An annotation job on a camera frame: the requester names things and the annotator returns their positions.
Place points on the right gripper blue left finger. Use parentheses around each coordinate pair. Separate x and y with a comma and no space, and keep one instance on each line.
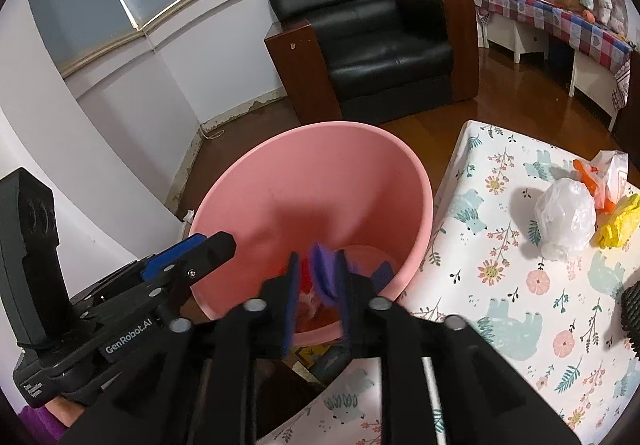
(292,276)

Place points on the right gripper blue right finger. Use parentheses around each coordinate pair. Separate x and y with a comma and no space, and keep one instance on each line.
(342,289)

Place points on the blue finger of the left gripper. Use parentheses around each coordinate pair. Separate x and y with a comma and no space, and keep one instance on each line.
(158,262)
(201,256)

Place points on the clear plastic wrap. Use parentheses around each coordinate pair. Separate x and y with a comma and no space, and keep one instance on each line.
(311,312)

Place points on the yellow foam fruit net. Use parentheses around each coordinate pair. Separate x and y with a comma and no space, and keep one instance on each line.
(620,224)

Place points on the red foam fruit net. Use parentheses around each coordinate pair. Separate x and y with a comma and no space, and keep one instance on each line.
(379,278)

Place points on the pink plastic trash bin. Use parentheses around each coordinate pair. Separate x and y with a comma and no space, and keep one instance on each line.
(342,184)

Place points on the person's left hand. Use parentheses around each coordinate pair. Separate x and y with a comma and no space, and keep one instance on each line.
(67,412)

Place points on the purple fleece left sleeve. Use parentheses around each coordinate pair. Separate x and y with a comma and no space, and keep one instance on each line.
(44,427)

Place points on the floral white tablecloth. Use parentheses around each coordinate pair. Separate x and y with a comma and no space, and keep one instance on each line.
(556,323)

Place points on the white crumpled plastic bag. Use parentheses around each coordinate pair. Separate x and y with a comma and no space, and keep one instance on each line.
(566,218)

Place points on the black leather armchair left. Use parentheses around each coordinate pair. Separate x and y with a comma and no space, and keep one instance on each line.
(374,61)

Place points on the orange white plastic bag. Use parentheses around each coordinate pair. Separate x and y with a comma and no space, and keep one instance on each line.
(605,176)

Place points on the black foam fruit net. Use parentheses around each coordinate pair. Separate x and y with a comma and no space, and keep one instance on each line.
(630,315)

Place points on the plaid tablecloth side table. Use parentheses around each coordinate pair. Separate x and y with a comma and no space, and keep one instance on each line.
(601,61)

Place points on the orange fruit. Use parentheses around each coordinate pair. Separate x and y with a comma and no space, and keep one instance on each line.
(588,16)

